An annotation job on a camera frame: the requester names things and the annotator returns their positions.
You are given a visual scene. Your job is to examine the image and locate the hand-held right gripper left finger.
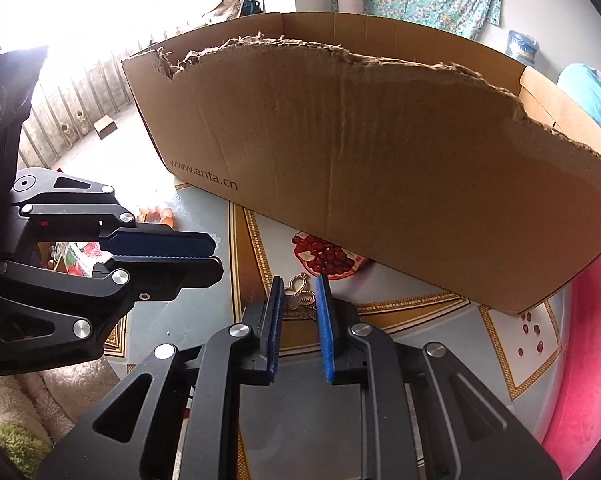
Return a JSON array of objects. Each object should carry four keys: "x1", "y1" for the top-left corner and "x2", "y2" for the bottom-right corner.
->
[{"x1": 33, "y1": 275, "x2": 285, "y2": 480}]

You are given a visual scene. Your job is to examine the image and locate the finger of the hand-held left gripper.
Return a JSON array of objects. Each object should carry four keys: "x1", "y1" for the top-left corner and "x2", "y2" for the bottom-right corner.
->
[
  {"x1": 0, "y1": 256, "x2": 225, "y2": 347},
  {"x1": 18, "y1": 199, "x2": 218, "y2": 260}
]

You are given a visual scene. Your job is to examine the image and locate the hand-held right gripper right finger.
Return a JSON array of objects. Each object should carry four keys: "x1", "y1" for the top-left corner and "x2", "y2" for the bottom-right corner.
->
[{"x1": 315, "y1": 273, "x2": 564, "y2": 480}]

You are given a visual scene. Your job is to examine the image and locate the torn cardboard box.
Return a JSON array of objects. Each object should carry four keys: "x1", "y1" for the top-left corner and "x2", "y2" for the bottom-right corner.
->
[{"x1": 121, "y1": 11, "x2": 601, "y2": 316}]

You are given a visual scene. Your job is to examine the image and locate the orange round objects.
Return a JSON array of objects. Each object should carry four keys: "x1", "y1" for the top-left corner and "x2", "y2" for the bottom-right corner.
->
[{"x1": 135, "y1": 206, "x2": 177, "y2": 227}]

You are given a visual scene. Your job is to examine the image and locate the metal balcony railing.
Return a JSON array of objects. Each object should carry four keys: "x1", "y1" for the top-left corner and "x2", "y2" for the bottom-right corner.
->
[{"x1": 20, "y1": 55, "x2": 136, "y2": 171}]

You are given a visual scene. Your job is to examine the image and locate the small cardboard box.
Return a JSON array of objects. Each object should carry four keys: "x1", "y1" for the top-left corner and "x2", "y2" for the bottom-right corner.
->
[{"x1": 93, "y1": 115, "x2": 118, "y2": 140}]

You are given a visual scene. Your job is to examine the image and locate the fruit print tablecloth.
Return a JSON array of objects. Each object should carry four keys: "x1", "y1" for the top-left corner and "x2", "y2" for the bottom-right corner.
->
[{"x1": 100, "y1": 180, "x2": 574, "y2": 480}]

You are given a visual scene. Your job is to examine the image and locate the white fluffy cloth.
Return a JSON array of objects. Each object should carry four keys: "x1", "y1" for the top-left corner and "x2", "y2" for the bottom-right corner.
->
[{"x1": 0, "y1": 355, "x2": 126, "y2": 441}]

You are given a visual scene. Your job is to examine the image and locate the green fluffy cloth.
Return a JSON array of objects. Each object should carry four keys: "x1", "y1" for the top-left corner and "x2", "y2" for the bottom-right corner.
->
[{"x1": 0, "y1": 422, "x2": 56, "y2": 478}]

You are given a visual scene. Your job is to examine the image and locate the pink floral blanket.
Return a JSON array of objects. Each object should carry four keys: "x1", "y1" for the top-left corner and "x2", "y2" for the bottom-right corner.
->
[{"x1": 541, "y1": 255, "x2": 601, "y2": 476}]

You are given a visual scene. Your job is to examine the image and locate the blue water dispenser bottle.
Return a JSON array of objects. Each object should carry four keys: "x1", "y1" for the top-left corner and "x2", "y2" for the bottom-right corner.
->
[{"x1": 505, "y1": 30, "x2": 540, "y2": 66}]

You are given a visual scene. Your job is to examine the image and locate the blue quilt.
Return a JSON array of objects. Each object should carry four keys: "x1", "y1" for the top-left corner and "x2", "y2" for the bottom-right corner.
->
[{"x1": 558, "y1": 62, "x2": 601, "y2": 148}]

